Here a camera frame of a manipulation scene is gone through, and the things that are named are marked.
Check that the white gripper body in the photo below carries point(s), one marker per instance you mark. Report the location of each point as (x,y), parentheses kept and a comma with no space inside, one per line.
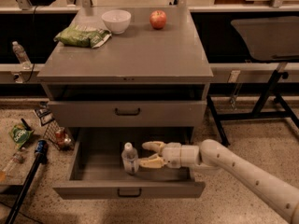
(172,155)

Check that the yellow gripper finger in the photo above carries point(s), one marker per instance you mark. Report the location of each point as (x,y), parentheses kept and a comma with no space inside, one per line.
(156,146)
(153,162)

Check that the clear plastic water bottle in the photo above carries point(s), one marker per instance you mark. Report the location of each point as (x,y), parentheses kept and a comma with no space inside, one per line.
(130,159)

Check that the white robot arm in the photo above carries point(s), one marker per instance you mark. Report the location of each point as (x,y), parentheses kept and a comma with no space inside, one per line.
(209,156)

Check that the closed middle grey drawer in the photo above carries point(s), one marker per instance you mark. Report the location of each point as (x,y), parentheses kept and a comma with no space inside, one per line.
(128,113)

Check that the open bottom grey drawer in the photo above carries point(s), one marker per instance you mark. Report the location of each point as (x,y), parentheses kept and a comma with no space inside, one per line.
(96,171)

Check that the grey metal drawer cabinet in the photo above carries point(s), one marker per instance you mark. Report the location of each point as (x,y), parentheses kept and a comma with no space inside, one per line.
(142,64)

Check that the plastic bottle lying on floor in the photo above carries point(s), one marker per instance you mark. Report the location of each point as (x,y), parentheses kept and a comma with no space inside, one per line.
(12,168)

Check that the small water bottle on ledge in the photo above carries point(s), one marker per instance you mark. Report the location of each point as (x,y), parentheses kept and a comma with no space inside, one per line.
(21,55)

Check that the black pole with blue cap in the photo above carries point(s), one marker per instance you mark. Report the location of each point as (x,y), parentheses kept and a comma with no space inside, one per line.
(40,157)

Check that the black white card on floor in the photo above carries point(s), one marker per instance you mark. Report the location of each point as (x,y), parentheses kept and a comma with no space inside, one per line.
(45,116)

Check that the red apple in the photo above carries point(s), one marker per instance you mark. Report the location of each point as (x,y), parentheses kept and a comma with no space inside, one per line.
(157,19)

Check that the white bowl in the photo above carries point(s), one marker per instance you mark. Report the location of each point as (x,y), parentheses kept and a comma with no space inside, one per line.
(116,21)

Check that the green chip bag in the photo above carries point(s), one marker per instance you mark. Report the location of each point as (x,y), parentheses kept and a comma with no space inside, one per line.
(83,36)

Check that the green snack packet on floor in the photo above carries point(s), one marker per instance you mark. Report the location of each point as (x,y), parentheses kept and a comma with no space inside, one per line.
(20,134)

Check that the black stand with grey tray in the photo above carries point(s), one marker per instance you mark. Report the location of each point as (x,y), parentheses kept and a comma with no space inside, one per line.
(269,40)

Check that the wire basket with red can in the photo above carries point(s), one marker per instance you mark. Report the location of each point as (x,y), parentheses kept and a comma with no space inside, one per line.
(58,136)

